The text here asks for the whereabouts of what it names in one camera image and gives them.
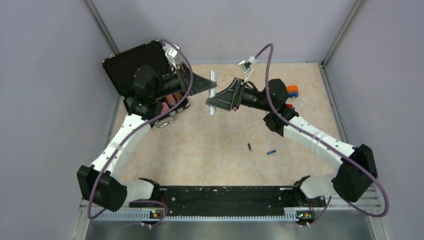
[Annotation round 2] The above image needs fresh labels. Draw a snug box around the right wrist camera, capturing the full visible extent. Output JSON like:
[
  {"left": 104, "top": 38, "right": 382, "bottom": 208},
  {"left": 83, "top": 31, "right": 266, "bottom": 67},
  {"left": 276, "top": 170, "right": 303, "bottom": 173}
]
[{"left": 238, "top": 56, "right": 257, "bottom": 81}]

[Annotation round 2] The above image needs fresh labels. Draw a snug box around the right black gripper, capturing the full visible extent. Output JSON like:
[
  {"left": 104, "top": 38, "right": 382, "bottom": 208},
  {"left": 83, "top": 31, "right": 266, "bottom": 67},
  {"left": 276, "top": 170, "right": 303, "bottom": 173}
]
[{"left": 206, "top": 78, "right": 273, "bottom": 113}]

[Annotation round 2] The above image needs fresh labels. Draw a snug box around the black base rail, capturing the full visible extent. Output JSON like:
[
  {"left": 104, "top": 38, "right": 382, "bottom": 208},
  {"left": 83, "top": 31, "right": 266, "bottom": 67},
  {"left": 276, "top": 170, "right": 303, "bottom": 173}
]
[{"left": 151, "top": 185, "right": 326, "bottom": 217}]

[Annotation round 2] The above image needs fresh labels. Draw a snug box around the purple cable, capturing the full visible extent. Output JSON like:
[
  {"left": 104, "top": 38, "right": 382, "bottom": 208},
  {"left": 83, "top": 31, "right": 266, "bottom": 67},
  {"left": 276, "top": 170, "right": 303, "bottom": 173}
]
[
  {"left": 253, "top": 43, "right": 390, "bottom": 219},
  {"left": 87, "top": 39, "right": 195, "bottom": 221}
]

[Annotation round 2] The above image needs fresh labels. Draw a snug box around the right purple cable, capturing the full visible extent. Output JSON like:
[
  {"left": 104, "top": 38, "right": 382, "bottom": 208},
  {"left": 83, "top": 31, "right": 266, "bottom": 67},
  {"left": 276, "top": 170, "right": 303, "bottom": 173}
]
[{"left": 253, "top": 43, "right": 390, "bottom": 219}]

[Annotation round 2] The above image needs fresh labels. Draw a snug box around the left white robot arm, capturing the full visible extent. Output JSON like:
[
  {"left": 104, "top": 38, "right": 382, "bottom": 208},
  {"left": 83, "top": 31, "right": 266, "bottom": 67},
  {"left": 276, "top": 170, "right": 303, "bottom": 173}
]
[{"left": 77, "top": 62, "right": 217, "bottom": 212}]

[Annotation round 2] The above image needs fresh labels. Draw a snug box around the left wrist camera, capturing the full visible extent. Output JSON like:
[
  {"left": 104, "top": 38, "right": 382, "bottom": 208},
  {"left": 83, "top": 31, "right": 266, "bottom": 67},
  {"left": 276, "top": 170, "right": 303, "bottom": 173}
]
[{"left": 163, "top": 43, "right": 180, "bottom": 68}]

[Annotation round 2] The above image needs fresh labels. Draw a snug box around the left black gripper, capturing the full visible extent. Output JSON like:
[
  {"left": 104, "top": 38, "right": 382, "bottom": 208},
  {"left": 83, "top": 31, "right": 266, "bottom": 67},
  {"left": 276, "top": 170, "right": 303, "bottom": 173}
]
[{"left": 152, "top": 61, "right": 218, "bottom": 100}]

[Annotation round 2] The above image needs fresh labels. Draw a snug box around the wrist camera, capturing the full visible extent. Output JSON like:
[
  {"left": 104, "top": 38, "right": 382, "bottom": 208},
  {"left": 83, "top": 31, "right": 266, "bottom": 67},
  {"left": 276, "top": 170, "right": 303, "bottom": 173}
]
[
  {"left": 163, "top": 43, "right": 180, "bottom": 68},
  {"left": 238, "top": 56, "right": 257, "bottom": 81}
]

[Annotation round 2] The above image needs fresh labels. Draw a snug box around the lego brick truck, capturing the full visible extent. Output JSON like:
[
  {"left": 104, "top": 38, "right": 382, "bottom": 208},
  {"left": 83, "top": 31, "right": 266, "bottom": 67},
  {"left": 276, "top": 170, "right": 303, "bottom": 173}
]
[{"left": 286, "top": 103, "right": 296, "bottom": 113}]

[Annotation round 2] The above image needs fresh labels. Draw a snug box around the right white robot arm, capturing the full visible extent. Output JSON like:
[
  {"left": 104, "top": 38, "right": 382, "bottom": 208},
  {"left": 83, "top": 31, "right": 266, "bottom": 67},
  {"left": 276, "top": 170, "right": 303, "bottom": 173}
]
[{"left": 205, "top": 77, "right": 378, "bottom": 206}]

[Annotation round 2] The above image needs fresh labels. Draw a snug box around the black battery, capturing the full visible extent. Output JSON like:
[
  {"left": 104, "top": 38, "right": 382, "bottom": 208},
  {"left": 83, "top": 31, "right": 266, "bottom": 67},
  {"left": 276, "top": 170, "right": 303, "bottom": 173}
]
[{"left": 247, "top": 143, "right": 253, "bottom": 152}]

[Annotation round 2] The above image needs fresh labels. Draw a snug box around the white remote control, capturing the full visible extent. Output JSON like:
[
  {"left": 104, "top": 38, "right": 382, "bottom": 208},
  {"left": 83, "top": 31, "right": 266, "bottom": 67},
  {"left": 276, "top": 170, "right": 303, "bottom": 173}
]
[{"left": 209, "top": 70, "right": 217, "bottom": 117}]

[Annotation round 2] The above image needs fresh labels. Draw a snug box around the brown poker chip stack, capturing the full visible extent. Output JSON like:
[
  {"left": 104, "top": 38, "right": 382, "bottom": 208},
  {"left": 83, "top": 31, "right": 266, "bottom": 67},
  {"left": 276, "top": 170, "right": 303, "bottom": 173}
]
[{"left": 165, "top": 92, "right": 183, "bottom": 106}]

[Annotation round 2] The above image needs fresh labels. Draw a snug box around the orange blue toy car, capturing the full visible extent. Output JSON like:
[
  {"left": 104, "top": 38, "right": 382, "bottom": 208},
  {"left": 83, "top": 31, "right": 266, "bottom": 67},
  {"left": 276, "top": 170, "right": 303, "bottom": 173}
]
[{"left": 286, "top": 85, "right": 299, "bottom": 99}]

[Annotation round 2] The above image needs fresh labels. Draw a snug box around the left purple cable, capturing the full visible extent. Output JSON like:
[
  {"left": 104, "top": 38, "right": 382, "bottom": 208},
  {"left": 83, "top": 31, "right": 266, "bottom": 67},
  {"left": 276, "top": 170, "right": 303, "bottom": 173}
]
[{"left": 87, "top": 39, "right": 195, "bottom": 221}]

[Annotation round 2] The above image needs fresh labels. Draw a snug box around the black poker chip case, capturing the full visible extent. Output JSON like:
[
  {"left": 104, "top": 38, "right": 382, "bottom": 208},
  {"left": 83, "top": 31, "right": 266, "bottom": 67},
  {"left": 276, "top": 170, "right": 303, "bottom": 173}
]
[{"left": 101, "top": 40, "right": 178, "bottom": 121}]

